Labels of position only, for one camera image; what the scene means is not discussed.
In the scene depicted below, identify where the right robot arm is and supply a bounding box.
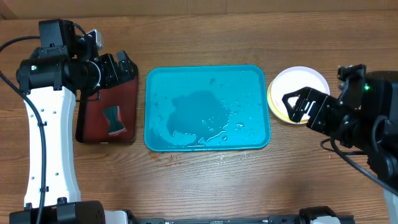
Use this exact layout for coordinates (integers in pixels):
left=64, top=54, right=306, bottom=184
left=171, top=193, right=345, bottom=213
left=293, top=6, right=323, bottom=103
left=282, top=64, right=397, bottom=223

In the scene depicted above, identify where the yellow-green plate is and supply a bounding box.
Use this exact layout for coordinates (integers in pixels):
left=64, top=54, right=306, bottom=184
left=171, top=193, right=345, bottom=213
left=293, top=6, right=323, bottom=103
left=267, top=82, right=308, bottom=125

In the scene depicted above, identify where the black tray with red liquid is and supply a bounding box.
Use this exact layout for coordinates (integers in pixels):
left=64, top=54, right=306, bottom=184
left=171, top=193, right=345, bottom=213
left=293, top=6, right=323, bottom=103
left=75, top=67, right=139, bottom=144

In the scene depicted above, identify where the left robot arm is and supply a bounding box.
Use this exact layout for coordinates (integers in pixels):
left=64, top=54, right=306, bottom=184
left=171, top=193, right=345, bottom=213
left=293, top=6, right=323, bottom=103
left=9, top=51, right=138, bottom=223

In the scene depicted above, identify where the teal plastic serving tray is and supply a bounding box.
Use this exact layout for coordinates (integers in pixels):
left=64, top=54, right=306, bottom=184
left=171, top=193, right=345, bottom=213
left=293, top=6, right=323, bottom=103
left=144, top=65, right=271, bottom=152

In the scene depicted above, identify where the white pink-rimmed plate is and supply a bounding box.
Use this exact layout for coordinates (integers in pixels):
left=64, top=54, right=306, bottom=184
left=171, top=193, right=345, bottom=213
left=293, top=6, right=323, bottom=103
left=271, top=66, right=330, bottom=120

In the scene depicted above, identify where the dark green sponge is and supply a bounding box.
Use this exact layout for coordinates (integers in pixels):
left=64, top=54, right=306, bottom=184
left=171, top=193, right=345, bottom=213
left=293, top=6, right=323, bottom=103
left=103, top=106, right=126, bottom=136

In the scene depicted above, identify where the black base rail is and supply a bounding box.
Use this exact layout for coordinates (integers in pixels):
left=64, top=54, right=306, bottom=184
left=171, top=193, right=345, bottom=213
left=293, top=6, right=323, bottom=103
left=124, top=214, right=355, bottom=224

